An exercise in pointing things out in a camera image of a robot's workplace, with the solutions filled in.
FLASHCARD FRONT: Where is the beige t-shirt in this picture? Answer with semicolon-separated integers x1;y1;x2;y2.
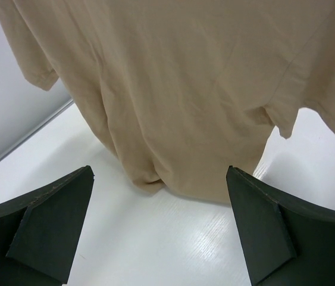
0;1;335;204

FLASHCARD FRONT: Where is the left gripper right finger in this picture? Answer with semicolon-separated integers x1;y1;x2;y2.
226;166;335;285

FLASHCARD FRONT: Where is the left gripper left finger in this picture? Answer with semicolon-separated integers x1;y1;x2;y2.
0;166;94;285

